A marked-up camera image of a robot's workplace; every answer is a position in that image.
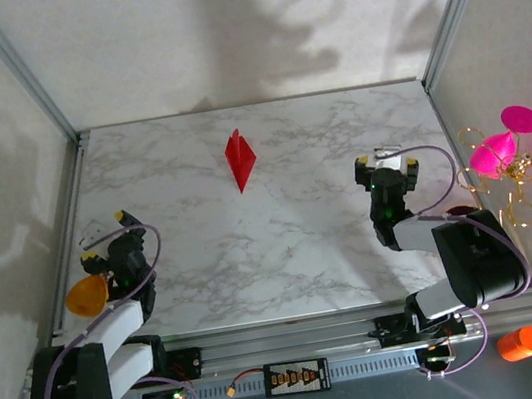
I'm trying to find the red paper sheet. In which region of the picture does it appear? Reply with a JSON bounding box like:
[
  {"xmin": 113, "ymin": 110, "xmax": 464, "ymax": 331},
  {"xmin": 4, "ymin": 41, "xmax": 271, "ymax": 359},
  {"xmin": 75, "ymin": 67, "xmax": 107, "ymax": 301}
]
[{"xmin": 220, "ymin": 125, "xmax": 264, "ymax": 196}]

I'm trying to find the orange cup left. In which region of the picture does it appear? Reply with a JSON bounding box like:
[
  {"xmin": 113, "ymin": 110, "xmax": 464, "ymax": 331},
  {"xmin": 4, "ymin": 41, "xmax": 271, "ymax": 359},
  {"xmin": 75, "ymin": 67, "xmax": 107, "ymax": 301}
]
[{"xmin": 62, "ymin": 272, "xmax": 113, "ymax": 323}]

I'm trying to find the magenta cone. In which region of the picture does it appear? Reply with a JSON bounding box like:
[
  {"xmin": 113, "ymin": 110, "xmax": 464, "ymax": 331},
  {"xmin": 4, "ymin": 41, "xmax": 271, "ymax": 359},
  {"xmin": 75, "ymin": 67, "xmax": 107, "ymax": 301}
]
[{"xmin": 464, "ymin": 130, "xmax": 521, "ymax": 184}]

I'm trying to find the magenta round disc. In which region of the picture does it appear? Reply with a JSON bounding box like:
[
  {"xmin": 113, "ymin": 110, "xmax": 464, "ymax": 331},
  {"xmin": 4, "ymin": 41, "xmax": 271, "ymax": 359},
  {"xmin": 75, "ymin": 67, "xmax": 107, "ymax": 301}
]
[{"xmin": 498, "ymin": 102, "xmax": 532, "ymax": 137}]

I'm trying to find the slotted aluminium strip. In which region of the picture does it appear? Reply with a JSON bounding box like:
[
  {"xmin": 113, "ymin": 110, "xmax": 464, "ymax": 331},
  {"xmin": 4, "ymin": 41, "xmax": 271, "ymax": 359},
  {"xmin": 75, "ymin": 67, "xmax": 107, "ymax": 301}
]
[{"xmin": 109, "ymin": 347, "xmax": 426, "ymax": 399}]

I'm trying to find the black power distribution board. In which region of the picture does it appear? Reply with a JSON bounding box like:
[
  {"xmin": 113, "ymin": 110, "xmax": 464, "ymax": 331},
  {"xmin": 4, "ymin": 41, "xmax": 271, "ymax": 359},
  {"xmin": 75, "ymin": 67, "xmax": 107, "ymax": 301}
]
[{"xmin": 261, "ymin": 354, "xmax": 332, "ymax": 399}]

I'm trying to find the orange plastic cylinder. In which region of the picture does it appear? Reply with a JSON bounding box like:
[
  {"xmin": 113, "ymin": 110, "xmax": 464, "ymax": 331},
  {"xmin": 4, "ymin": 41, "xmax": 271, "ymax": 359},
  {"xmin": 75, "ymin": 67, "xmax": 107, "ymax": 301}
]
[{"xmin": 493, "ymin": 324, "xmax": 532, "ymax": 365}]

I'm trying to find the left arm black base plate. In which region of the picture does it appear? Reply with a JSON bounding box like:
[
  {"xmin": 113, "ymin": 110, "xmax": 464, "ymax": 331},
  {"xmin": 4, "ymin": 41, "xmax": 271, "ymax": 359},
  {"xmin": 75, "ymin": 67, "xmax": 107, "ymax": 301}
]
[{"xmin": 160, "ymin": 344, "xmax": 207, "ymax": 384}]

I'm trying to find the gold wire stand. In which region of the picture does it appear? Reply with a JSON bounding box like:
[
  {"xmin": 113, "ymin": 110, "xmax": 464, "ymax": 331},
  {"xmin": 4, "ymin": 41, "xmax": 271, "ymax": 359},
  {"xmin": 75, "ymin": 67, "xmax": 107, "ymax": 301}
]
[{"xmin": 446, "ymin": 115, "xmax": 532, "ymax": 297}]

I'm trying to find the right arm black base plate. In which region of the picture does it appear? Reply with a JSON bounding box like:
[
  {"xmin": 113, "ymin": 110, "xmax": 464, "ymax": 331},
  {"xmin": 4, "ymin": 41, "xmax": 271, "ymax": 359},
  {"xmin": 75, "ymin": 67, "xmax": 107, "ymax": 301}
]
[{"xmin": 373, "ymin": 302, "xmax": 468, "ymax": 349}]

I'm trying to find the red black wire yellow plug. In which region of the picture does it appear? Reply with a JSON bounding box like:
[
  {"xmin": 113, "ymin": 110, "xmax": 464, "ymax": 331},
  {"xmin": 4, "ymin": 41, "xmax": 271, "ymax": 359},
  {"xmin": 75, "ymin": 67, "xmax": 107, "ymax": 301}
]
[{"xmin": 222, "ymin": 369, "xmax": 270, "ymax": 399}]

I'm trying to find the aluminium rail base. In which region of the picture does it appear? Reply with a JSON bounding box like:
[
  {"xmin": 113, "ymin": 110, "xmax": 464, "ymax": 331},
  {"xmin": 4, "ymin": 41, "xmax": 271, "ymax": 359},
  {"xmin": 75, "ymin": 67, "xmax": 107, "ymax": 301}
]
[{"xmin": 13, "ymin": 283, "xmax": 532, "ymax": 399}]

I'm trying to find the aluminium frame post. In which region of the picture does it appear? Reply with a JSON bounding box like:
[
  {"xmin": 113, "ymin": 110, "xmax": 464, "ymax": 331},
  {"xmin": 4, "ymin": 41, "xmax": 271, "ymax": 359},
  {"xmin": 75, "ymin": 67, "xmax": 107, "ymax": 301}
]
[
  {"xmin": 0, "ymin": 0, "xmax": 85, "ymax": 158},
  {"xmin": 409, "ymin": 0, "xmax": 516, "ymax": 92}
]

